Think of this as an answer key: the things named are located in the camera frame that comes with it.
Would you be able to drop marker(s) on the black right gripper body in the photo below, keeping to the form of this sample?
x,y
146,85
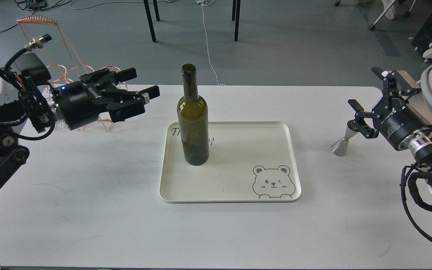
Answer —
x,y
399,120

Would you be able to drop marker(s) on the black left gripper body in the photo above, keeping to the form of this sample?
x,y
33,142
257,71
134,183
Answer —
x,y
77,105

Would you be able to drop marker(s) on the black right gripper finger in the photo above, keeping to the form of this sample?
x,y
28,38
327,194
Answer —
x,y
359,120
398,88

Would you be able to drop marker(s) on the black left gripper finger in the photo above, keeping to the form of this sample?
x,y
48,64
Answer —
x,y
106,81
126,104

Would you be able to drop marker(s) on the silver metal jigger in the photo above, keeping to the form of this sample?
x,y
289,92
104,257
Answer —
x,y
340,147

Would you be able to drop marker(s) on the dark green wine bottle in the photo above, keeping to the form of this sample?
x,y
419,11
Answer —
x,y
193,119

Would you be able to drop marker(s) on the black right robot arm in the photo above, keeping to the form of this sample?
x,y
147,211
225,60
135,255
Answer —
x,y
417,177

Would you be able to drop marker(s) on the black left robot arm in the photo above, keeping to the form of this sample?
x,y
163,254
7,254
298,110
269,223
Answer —
x,y
38,106

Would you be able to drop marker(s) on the white rolling stand base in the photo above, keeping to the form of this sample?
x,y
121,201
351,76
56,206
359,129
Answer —
x,y
389,11

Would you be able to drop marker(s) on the black table leg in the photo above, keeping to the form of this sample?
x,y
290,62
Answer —
x,y
149,20
233,12
157,15
237,21

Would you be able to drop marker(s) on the black table leg rear left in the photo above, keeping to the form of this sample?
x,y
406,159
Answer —
x,y
157,15

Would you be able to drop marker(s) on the cream bear serving tray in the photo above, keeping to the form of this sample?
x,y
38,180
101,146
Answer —
x,y
249,162

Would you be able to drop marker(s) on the black table leg rear right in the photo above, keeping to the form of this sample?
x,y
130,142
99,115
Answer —
x,y
233,12

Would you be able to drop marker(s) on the copper wire bottle rack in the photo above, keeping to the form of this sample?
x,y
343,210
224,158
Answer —
x,y
63,72

